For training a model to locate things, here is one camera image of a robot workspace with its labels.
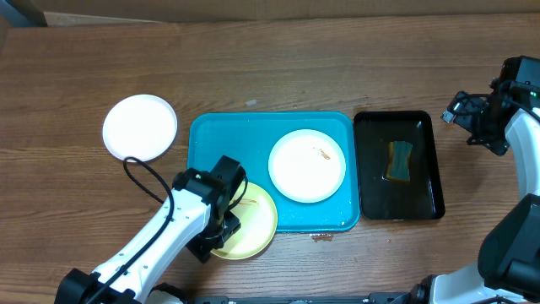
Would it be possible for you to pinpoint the yellow green sponge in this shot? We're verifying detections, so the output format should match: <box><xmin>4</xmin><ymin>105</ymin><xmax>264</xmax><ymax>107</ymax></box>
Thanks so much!
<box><xmin>384</xmin><ymin>141</ymin><xmax>413</xmax><ymax>182</ymax></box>

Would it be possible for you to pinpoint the teal plastic tray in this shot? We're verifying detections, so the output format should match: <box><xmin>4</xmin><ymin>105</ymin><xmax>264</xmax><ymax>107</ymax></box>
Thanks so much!
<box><xmin>187</xmin><ymin>111</ymin><xmax>360</xmax><ymax>232</ymax></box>

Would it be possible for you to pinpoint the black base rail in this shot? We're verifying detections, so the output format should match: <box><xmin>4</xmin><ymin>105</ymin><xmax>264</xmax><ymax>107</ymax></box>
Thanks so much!
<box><xmin>189</xmin><ymin>292</ymin><xmax>419</xmax><ymax>304</ymax></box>

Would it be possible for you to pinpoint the black rectangular water tray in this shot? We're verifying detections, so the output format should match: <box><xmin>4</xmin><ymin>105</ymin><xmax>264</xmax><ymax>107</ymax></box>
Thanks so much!
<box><xmin>353</xmin><ymin>111</ymin><xmax>446</xmax><ymax>220</ymax></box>

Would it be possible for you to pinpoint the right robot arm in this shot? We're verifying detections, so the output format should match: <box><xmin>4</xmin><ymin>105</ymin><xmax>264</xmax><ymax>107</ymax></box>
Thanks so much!
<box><xmin>392</xmin><ymin>56</ymin><xmax>539</xmax><ymax>304</ymax></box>

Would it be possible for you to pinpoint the white plate with red stain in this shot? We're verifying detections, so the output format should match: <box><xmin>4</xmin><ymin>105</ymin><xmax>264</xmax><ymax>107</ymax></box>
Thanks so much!
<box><xmin>102</xmin><ymin>94</ymin><xmax>178</xmax><ymax>161</ymax></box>

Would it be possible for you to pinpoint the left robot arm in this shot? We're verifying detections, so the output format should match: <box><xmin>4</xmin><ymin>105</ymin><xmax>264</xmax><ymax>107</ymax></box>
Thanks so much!
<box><xmin>55</xmin><ymin>159</ymin><xmax>246</xmax><ymax>303</ymax></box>

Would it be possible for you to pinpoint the yellow plate with stain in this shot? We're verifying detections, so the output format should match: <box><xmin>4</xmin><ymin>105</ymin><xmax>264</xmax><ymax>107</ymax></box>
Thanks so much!
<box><xmin>211</xmin><ymin>182</ymin><xmax>278</xmax><ymax>260</ymax></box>

